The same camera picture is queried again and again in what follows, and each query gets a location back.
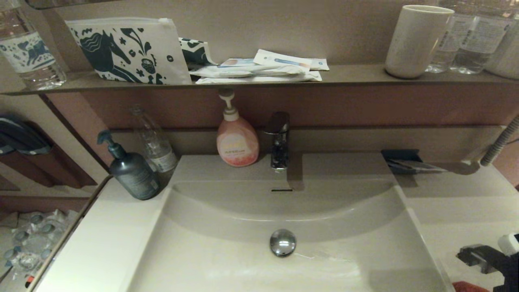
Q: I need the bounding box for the orange-red microfibre cloth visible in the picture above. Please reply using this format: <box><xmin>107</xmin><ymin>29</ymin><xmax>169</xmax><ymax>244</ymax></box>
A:
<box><xmin>453</xmin><ymin>281</ymin><xmax>491</xmax><ymax>292</ymax></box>

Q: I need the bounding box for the chrome lever faucet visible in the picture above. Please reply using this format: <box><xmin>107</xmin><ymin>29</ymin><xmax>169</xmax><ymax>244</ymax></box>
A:
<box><xmin>264</xmin><ymin>112</ymin><xmax>291</xmax><ymax>172</ymax></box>

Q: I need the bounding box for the white ceramic sink basin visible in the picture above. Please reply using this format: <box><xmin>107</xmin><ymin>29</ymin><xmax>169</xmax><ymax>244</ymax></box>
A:
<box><xmin>126</xmin><ymin>152</ymin><xmax>453</xmax><ymax>292</ymax></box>

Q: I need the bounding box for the dark teal box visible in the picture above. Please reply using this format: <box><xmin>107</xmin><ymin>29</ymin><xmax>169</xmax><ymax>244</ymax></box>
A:
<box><xmin>381</xmin><ymin>149</ymin><xmax>422</xmax><ymax>175</ymax></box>

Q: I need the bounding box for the white ceramic cup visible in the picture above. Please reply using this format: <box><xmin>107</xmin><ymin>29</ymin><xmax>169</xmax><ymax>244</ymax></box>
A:
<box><xmin>384</xmin><ymin>5</ymin><xmax>455</xmax><ymax>79</ymax></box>
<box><xmin>485</xmin><ymin>16</ymin><xmax>519</xmax><ymax>79</ymax></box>

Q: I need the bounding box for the chrome drain stopper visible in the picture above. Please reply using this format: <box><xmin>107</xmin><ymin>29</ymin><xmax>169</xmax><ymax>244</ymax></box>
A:
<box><xmin>270</xmin><ymin>228</ymin><xmax>297</xmax><ymax>257</ymax></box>

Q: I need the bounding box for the clear water bottle white label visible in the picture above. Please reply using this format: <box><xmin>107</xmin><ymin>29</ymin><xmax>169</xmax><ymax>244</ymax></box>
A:
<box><xmin>426</xmin><ymin>0</ymin><xmax>463</xmax><ymax>73</ymax></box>
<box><xmin>449</xmin><ymin>0</ymin><xmax>513</xmax><ymax>75</ymax></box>

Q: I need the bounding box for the pink soap pump bottle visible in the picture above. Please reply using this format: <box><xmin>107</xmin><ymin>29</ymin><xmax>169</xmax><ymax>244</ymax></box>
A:
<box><xmin>216</xmin><ymin>89</ymin><xmax>260</xmax><ymax>167</ymax></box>

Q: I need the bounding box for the white toothbrush sachet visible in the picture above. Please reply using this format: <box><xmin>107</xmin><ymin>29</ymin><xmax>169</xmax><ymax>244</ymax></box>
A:
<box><xmin>253</xmin><ymin>49</ymin><xmax>313</xmax><ymax>70</ymax></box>

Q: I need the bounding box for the flat white sachet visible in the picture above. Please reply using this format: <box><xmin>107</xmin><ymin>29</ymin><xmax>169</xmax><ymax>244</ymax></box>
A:
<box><xmin>195</xmin><ymin>71</ymin><xmax>323</xmax><ymax>84</ymax></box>

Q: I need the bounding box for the white sachet with pink print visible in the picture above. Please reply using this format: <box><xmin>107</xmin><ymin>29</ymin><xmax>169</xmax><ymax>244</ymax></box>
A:
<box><xmin>220</xmin><ymin>58</ymin><xmax>260</xmax><ymax>67</ymax></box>

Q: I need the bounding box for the long white sachet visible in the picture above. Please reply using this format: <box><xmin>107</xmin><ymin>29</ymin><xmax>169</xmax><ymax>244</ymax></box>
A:
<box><xmin>189</xmin><ymin>65</ymin><xmax>311</xmax><ymax>78</ymax></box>

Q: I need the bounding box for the empty clear plastic bottle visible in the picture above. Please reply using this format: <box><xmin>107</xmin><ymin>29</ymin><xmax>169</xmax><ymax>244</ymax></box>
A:
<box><xmin>131</xmin><ymin>105</ymin><xmax>179</xmax><ymax>174</ymax></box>

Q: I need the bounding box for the small white patterned pouch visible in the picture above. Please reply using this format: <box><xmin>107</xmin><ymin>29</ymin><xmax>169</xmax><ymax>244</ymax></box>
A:
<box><xmin>178</xmin><ymin>37</ymin><xmax>217</xmax><ymax>67</ymax></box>

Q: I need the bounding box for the dark teal pump bottle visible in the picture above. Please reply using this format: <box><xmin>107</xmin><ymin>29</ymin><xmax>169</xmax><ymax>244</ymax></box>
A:
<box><xmin>97</xmin><ymin>130</ymin><xmax>161</xmax><ymax>201</ymax></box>

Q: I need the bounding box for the white horse print pouch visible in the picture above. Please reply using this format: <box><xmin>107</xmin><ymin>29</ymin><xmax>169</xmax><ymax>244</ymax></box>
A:
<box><xmin>65</xmin><ymin>17</ymin><xmax>192</xmax><ymax>85</ymax></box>

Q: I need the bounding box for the shrink-wrapped water bottle pack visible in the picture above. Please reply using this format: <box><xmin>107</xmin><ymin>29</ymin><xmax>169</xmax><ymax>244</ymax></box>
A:
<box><xmin>0</xmin><ymin>209</ymin><xmax>79</xmax><ymax>284</ymax></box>

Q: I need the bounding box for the dark blue folded bag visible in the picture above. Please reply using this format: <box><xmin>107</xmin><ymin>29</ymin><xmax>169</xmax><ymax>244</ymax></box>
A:
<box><xmin>0</xmin><ymin>117</ymin><xmax>52</xmax><ymax>155</ymax></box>

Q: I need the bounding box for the water bottle blue print label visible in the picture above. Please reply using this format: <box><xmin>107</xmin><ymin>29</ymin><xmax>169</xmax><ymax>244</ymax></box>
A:
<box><xmin>0</xmin><ymin>0</ymin><xmax>66</xmax><ymax>90</ymax></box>

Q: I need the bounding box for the grey corrugated hose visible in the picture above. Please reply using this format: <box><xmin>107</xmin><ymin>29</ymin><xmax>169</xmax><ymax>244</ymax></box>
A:
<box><xmin>480</xmin><ymin>116</ymin><xmax>519</xmax><ymax>167</ymax></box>

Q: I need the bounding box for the brown wall shelf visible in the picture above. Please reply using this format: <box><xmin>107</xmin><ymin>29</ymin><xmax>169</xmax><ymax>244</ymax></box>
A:
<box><xmin>0</xmin><ymin>63</ymin><xmax>519</xmax><ymax>96</ymax></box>

